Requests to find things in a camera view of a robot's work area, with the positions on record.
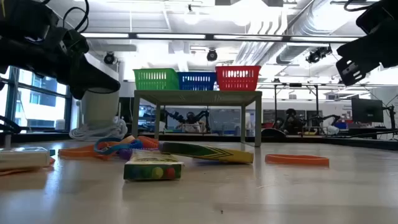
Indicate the black ceiling spotlight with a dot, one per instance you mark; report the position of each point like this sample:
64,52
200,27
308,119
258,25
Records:
109,58
212,55
318,54

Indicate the yellow Crayola crayon box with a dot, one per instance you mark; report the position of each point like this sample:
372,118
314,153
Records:
152,169
211,153

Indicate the dark window frame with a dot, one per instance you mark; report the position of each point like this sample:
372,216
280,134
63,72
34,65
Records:
12,93

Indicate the long ceiling light rail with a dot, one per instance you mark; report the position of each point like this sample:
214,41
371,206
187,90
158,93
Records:
211,37

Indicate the silver ventilation duct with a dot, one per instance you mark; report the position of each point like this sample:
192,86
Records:
314,21

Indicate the orange rubber band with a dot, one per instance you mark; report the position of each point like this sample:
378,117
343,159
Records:
129,140
77,153
18,171
297,160

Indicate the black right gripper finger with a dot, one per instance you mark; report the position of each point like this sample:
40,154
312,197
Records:
357,53

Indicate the black aluminium table frame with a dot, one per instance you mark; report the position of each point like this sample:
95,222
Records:
357,143

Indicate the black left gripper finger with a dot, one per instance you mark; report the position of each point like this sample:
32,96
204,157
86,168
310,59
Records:
93,81

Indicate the white packet at left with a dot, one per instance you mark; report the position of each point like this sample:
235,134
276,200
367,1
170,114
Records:
23,158

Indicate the green plastic basket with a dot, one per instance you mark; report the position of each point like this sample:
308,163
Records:
155,79

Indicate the black metal rack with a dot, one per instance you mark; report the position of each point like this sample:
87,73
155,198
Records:
295,84

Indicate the orange spiral wrist coil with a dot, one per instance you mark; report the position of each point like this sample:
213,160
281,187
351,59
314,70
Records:
149,142

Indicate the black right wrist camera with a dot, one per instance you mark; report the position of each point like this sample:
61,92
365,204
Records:
379,15

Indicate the black background robot arms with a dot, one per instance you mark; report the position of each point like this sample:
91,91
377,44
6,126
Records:
189,119
292,123

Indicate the blue plastic basket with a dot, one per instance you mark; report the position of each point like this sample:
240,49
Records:
196,81

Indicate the black computer monitor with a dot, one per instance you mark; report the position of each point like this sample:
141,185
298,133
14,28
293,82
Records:
367,110

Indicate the blue spiral wrist coil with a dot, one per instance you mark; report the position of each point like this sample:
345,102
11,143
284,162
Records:
136,144

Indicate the red plastic basket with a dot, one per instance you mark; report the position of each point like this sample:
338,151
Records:
237,77

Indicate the white cylinder with black lid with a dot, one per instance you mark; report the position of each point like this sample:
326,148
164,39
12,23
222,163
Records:
99,109

